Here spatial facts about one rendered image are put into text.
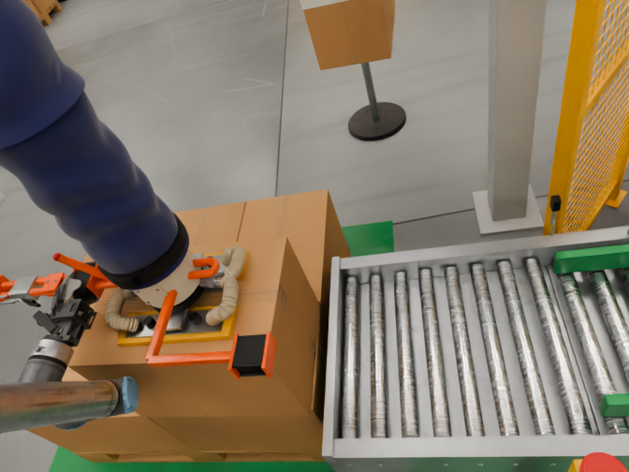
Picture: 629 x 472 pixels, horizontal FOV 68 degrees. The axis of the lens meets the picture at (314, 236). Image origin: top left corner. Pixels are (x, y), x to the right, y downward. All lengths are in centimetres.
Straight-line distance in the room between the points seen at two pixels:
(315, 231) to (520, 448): 107
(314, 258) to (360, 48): 130
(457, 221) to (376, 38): 105
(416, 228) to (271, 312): 146
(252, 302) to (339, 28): 174
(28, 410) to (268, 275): 65
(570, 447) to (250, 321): 87
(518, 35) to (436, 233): 107
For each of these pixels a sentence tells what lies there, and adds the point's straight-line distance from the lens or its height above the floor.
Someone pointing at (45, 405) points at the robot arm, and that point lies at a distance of 108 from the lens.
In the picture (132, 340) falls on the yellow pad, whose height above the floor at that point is 96.
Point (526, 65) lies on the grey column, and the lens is 202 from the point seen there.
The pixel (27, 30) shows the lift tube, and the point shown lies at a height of 173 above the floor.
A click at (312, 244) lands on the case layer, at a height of 54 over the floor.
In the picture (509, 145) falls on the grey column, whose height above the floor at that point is 50.
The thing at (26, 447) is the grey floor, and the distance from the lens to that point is 288.
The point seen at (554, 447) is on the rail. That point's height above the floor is 60.
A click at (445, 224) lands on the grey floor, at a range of 258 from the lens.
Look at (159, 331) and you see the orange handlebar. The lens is 120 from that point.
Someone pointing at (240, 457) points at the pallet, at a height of 2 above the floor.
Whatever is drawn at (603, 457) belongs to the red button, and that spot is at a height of 104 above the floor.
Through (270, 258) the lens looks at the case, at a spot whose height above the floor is 94.
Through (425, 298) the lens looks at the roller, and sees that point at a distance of 166.
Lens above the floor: 194
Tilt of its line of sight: 46 degrees down
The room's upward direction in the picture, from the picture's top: 22 degrees counter-clockwise
